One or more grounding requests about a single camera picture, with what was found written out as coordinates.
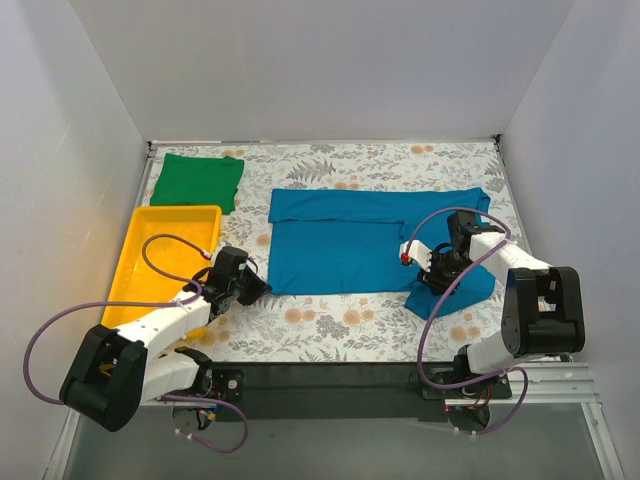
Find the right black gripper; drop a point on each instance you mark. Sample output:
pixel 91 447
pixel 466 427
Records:
pixel 441 273

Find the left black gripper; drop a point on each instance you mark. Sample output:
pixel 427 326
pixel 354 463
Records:
pixel 248 288

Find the folded green t shirt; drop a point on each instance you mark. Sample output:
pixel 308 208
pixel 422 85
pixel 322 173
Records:
pixel 194 181

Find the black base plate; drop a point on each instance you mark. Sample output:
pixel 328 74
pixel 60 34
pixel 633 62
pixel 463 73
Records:
pixel 314 391

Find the blue t shirt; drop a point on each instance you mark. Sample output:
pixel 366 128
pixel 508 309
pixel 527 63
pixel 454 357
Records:
pixel 342 241

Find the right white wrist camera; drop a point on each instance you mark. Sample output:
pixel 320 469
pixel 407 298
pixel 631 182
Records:
pixel 414 252

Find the floral table mat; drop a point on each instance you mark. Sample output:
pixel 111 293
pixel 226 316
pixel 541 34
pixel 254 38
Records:
pixel 360 327

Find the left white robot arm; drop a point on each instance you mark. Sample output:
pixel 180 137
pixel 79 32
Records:
pixel 117 369

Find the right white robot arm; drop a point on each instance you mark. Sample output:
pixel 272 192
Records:
pixel 542 313

